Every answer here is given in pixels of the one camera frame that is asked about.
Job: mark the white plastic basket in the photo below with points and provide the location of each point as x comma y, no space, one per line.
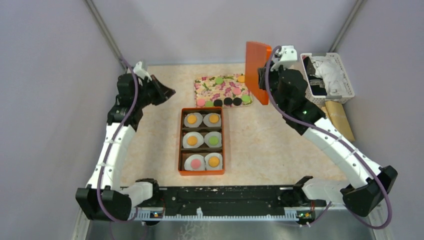
320,100

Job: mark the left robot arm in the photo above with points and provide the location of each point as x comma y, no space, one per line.
103,198

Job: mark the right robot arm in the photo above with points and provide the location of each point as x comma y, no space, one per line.
367,183

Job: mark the white paper cup bottom-right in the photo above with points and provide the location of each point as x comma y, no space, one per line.
207,167

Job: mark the white paper cup top-right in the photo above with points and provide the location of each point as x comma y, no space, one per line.
210,125

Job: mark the pink cookie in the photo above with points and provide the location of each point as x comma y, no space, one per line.
200,102
236,91

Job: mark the black cookie middle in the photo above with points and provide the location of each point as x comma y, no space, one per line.
228,101

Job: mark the white cloth in basket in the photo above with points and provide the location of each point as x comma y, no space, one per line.
328,69

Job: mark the pink cookie bottom left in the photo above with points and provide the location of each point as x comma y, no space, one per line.
200,102

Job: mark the pink cookie right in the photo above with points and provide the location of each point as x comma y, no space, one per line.
236,91

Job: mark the floral cookie tray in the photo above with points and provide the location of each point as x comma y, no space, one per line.
206,88

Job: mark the green cookie top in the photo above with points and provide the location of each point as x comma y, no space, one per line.
219,80

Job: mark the white paper cup top-left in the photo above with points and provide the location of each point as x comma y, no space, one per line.
199,121

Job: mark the white paper cup middle-left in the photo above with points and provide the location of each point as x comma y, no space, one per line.
198,135

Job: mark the black cookie right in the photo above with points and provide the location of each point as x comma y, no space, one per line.
237,101

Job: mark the black cookie left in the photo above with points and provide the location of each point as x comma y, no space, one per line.
217,103

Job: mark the pink cookie packed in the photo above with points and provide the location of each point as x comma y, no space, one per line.
196,163

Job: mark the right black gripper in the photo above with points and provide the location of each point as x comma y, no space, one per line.
262,78

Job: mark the white paper cup middle-right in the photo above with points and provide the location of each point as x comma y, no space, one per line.
213,133

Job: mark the orange cookie box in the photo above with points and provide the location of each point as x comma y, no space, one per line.
201,150

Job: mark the white paper cup bottom-left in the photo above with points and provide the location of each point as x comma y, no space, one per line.
187,162

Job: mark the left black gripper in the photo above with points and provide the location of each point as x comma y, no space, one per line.
165,93

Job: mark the yellow cookie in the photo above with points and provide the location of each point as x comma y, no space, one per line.
241,79
214,118
192,119
214,161
192,140

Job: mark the black item in basket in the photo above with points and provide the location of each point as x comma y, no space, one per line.
316,83

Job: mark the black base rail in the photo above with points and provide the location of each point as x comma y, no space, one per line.
229,201

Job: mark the green cookie right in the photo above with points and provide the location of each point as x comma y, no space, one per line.
246,98

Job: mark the green cookie packed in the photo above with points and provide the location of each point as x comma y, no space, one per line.
214,140

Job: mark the green cookie bottom left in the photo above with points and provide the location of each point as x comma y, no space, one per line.
209,104

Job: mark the green cookie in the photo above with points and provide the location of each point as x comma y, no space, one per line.
219,80
246,98
209,104

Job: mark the black cookie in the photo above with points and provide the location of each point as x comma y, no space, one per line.
228,101
237,101
217,103

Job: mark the orange box lid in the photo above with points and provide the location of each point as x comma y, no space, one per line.
256,56

